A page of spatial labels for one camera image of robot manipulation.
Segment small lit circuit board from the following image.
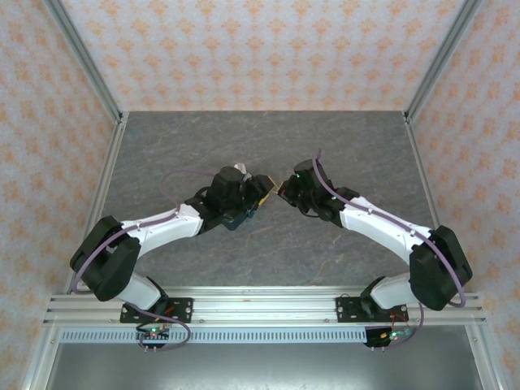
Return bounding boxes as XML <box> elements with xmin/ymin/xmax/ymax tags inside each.
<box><xmin>380</xmin><ymin>327</ymin><xmax>414</xmax><ymax>342</ymax></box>
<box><xmin>137</xmin><ymin>324</ymin><xmax>171</xmax><ymax>341</ymax></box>

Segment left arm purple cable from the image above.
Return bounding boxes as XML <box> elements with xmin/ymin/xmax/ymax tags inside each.
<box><xmin>69</xmin><ymin>168</ymin><xmax>192</xmax><ymax>351</ymax></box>

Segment grey metal panel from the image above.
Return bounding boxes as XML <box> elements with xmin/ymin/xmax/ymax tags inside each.
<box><xmin>42</xmin><ymin>343</ymin><xmax>491</xmax><ymax>390</ymax></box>

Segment short aluminium frame leg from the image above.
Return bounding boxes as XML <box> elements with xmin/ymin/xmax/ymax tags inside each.
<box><xmin>22</xmin><ymin>324</ymin><xmax>62</xmax><ymax>390</ymax></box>
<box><xmin>465</xmin><ymin>324</ymin><xmax>507</xmax><ymax>390</ymax></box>

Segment aluminium base beam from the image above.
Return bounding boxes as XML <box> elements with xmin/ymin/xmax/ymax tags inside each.
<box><xmin>42</xmin><ymin>285</ymin><xmax>488</xmax><ymax>327</ymax></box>

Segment grey slotted cable duct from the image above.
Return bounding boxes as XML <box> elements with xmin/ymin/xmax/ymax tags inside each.
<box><xmin>59</xmin><ymin>327</ymin><xmax>370</xmax><ymax>345</ymax></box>

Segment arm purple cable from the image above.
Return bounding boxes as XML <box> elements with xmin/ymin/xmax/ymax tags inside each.
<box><xmin>314</xmin><ymin>148</ymin><xmax>467</xmax><ymax>349</ymax></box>
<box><xmin>69</xmin><ymin>168</ymin><xmax>192</xmax><ymax>351</ymax></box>

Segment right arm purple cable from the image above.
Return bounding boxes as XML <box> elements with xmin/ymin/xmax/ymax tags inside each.
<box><xmin>314</xmin><ymin>148</ymin><xmax>467</xmax><ymax>349</ymax></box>

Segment aluminium table side rail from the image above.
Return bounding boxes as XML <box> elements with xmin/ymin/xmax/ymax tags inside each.
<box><xmin>63</xmin><ymin>113</ymin><xmax>130</xmax><ymax>294</ymax></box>
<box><xmin>403</xmin><ymin>113</ymin><xmax>463</xmax><ymax>293</ymax></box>

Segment aluminium frame post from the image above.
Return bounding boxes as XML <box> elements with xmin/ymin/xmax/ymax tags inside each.
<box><xmin>404</xmin><ymin>0</ymin><xmax>487</xmax><ymax>123</ymax></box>
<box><xmin>42</xmin><ymin>0</ymin><xmax>125</xmax><ymax>123</ymax></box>

